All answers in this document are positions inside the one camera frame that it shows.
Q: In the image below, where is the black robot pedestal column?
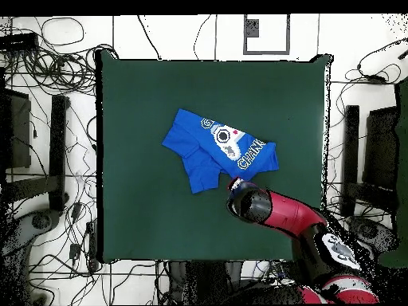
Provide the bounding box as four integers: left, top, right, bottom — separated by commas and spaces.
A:
167, 260, 243, 305

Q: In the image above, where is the blue printed t-shirt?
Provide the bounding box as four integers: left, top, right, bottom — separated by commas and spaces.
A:
161, 108, 280, 194

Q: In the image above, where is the green cloth on side table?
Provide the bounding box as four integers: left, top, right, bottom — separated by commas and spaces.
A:
377, 79, 408, 269

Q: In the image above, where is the black cable tangle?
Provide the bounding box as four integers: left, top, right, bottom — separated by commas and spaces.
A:
0, 17, 119, 96

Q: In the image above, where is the thin black cable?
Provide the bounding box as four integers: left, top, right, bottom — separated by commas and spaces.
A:
135, 14, 162, 61
192, 14, 212, 61

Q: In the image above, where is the black power strip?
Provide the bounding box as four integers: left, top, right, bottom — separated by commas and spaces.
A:
84, 219, 98, 272
0, 32, 40, 52

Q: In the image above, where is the gray office chair base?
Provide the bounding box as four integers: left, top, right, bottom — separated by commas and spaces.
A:
346, 215, 401, 254
0, 208, 63, 256

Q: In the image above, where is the black cable with connector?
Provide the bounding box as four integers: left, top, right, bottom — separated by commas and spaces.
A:
345, 37, 408, 85

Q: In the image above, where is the dark square floor tag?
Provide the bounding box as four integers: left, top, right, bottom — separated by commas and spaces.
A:
244, 18, 260, 37

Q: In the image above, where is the dark green table cloth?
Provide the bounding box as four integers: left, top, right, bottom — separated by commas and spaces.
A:
95, 49, 332, 264

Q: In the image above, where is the black box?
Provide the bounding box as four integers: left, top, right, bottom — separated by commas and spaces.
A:
0, 87, 32, 169
362, 106, 399, 190

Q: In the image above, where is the black stand frame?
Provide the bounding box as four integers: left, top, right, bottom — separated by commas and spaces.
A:
6, 94, 69, 213
340, 104, 399, 218

